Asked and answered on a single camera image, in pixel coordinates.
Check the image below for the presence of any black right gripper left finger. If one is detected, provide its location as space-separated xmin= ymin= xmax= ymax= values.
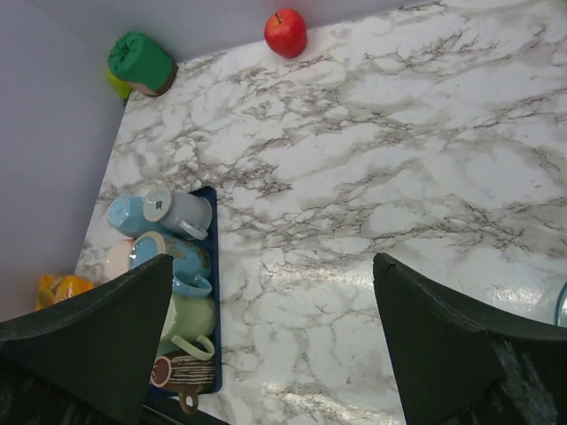
xmin=1 ymin=254 xmax=173 ymax=424

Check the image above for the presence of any teal plastic fruit bin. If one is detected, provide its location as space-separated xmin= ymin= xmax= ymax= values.
xmin=555 ymin=282 xmax=567 ymax=328

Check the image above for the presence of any orange snack bag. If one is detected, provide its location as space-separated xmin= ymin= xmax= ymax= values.
xmin=35 ymin=274 xmax=94 ymax=311

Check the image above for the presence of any brown striped mug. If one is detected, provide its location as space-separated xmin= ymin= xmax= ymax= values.
xmin=150 ymin=351 xmax=215 ymax=415

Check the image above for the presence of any pale green mug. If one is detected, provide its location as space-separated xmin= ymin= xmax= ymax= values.
xmin=156 ymin=294 xmax=216 ymax=361

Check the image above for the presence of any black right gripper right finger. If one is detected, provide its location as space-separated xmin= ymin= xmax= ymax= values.
xmin=373 ymin=253 xmax=566 ymax=424

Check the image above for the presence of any blue mug with gold pattern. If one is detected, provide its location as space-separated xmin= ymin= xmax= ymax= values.
xmin=128 ymin=231 xmax=213 ymax=298

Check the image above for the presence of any dark blue tray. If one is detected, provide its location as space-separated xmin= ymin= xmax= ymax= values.
xmin=147 ymin=186 xmax=222 ymax=399

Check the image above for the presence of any grey upside-down mug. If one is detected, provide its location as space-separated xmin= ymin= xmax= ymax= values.
xmin=143 ymin=186 xmax=213 ymax=241

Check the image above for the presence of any light blue small mug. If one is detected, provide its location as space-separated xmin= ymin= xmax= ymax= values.
xmin=107 ymin=196 xmax=162 ymax=239

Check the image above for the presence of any yellow-green pear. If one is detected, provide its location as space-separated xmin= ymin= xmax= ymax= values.
xmin=107 ymin=70 xmax=132 ymax=100

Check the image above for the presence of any red apple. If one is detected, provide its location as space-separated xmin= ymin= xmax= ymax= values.
xmin=264 ymin=9 xmax=307 ymax=58

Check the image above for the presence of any green wrapped cylinder package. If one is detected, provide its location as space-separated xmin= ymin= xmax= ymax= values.
xmin=107 ymin=31 xmax=178 ymax=97

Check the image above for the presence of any pink cup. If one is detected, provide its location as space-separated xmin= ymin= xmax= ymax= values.
xmin=105 ymin=239 xmax=134 ymax=281

